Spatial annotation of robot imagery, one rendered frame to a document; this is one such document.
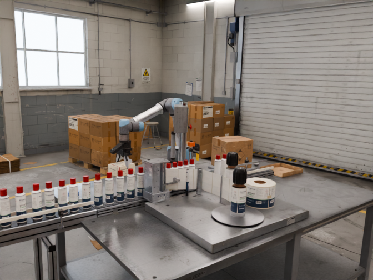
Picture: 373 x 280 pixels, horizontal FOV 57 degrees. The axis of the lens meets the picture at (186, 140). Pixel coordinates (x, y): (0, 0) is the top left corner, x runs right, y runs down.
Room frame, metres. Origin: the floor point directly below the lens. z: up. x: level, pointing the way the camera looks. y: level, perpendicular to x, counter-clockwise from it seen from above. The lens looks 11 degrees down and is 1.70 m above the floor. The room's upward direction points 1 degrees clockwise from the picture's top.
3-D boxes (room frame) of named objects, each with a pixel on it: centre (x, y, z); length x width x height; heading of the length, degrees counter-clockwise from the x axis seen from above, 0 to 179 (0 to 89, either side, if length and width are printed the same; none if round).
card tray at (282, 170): (3.11, -0.89, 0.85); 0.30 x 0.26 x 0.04; 127
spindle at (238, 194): (1.93, -0.31, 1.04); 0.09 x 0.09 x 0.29
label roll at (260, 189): (2.15, -0.48, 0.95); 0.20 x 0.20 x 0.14
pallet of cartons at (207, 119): (6.97, -0.31, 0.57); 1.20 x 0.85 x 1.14; 138
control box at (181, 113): (2.51, 0.04, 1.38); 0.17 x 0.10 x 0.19; 2
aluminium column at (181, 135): (2.60, 0.03, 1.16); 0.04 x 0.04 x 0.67; 37
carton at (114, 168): (2.51, 0.48, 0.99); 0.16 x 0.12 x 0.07; 136
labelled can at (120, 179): (2.13, 0.42, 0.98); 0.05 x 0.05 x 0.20
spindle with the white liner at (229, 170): (2.33, -0.32, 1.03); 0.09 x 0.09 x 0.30
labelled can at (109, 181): (2.08, 0.48, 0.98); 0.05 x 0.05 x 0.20
